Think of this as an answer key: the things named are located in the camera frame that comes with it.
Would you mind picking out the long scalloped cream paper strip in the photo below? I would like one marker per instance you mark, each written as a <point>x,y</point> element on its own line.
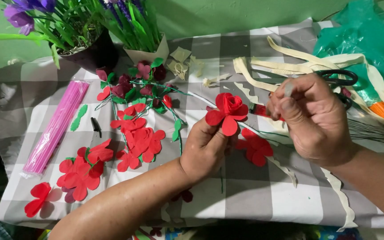
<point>340,196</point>

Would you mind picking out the grey white checked tablecloth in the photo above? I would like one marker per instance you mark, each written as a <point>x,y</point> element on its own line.
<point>262,196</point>

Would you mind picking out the person's left hand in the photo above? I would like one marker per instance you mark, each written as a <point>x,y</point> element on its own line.
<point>205,153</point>

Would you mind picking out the single red paper petal cutout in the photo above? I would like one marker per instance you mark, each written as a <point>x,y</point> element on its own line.
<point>37,200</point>

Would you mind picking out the lavender plant beige pot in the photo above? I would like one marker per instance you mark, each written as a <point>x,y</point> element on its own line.
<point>138,30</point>

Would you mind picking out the heap of cream paper strips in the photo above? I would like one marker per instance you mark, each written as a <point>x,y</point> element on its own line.
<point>298,68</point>

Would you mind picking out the red four-petal paper cutout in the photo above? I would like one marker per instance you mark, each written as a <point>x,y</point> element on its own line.
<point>257,148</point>

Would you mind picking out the green paper leaf strip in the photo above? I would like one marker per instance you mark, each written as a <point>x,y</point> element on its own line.
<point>78,118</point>

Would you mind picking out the red glue tube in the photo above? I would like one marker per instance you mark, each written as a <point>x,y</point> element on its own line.
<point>260,110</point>

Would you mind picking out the pack of pink sticks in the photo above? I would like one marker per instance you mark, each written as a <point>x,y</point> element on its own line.
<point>57,128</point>

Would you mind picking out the small black clip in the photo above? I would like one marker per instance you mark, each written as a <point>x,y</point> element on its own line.
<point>95,125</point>

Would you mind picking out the pile of cream paper scraps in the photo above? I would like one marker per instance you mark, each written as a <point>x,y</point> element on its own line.
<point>180,61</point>

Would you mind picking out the cluster of red paper petals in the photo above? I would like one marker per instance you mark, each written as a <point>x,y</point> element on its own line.
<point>82,173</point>

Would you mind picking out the person's right hand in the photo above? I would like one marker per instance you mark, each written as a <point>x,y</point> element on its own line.
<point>322,126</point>

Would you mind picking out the green plastic bag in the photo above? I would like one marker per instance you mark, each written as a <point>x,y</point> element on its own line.
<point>368,36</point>

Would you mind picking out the white thin stick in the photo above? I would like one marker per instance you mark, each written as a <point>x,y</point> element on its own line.
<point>200,99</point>

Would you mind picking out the red paper rose flower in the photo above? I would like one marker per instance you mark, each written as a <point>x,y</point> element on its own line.
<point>228,110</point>

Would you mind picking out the black scissors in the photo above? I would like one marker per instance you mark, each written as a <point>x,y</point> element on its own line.
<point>340,77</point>

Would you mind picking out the purple flower plant dark pot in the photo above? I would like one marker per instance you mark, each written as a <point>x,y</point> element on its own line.
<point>78,43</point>

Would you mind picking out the dark red small petal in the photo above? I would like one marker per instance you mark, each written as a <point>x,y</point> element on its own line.
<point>186,196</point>

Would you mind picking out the heap of dark red flowers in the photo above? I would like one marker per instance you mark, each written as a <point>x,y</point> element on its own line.
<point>138,85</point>

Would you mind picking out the wavy cream paper strip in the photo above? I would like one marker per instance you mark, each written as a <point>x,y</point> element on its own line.
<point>280,167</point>

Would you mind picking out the short cream paper strip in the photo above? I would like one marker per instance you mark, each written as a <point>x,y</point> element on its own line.
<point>215,79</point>

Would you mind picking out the red petals with green stems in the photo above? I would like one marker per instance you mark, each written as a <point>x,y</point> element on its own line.
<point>138,140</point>

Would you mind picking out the zigzag cream paper strip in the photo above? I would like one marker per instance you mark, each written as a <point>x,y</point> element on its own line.
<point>247,93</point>

